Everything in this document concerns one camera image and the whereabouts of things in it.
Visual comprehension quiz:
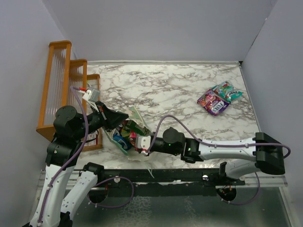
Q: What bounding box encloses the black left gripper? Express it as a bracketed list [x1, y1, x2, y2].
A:
[74, 100, 129, 140]

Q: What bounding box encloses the green paper gift bag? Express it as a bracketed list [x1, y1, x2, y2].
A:
[102, 105, 157, 179]

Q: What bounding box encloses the purple Fox's candy bag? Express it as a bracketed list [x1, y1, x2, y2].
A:
[197, 89, 230, 116]

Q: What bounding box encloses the green Fox's mint candy bag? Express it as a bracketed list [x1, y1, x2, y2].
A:
[211, 81, 242, 103]

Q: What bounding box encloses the small red snack packet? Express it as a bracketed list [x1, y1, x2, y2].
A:
[129, 131, 137, 147]

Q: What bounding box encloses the green snack pouch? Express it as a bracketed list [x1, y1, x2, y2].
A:
[125, 120, 150, 136]

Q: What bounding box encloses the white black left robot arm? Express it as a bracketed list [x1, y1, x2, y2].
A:
[26, 101, 129, 227]

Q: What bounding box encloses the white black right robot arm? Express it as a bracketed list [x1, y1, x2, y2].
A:
[150, 127, 285, 185]

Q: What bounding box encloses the small red white box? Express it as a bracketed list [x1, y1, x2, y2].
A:
[86, 131, 98, 146]

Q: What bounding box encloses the blue Oreo snack pack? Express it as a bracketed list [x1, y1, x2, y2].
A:
[113, 134, 133, 151]

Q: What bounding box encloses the orange wooden tiered rack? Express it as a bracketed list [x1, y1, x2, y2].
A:
[36, 40, 100, 141]

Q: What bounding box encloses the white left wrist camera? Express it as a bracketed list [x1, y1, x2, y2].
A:
[82, 87, 100, 102]

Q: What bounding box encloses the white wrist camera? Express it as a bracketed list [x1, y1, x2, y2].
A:
[82, 87, 100, 102]
[135, 136, 151, 156]

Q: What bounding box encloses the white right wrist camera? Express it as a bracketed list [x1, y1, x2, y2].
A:
[135, 136, 151, 156]

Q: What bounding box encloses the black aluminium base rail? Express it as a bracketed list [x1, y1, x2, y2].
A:
[39, 167, 285, 197]

